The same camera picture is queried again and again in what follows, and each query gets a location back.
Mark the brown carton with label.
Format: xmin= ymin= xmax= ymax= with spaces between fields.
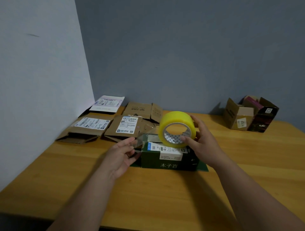
xmin=104 ymin=115 xmax=158 ymax=143

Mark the person's right hand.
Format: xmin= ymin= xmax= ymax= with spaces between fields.
xmin=180 ymin=115 xmax=227 ymax=170

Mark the green box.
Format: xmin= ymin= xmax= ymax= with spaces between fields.
xmin=130 ymin=133 xmax=209 ymax=172

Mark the black box white label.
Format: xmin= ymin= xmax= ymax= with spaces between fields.
xmin=78 ymin=95 xmax=125 ymax=118

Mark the plain brown carton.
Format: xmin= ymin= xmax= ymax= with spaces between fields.
xmin=122 ymin=102 xmax=164 ymax=124

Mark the person's left forearm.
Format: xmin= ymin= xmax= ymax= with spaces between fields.
xmin=46 ymin=166 xmax=115 ymax=231

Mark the pink and black carton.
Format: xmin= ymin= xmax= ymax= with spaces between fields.
xmin=242 ymin=95 xmax=280 ymax=133

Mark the small brown cardboard box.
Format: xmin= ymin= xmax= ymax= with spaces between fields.
xmin=223 ymin=97 xmax=255 ymax=131

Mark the person's left hand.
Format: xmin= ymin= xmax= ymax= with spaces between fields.
xmin=100 ymin=137 xmax=141 ymax=179

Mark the person's right forearm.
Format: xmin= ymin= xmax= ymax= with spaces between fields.
xmin=213 ymin=157 xmax=305 ymax=231

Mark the yellow tape roll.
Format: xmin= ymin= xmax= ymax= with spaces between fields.
xmin=133 ymin=111 xmax=197 ymax=153

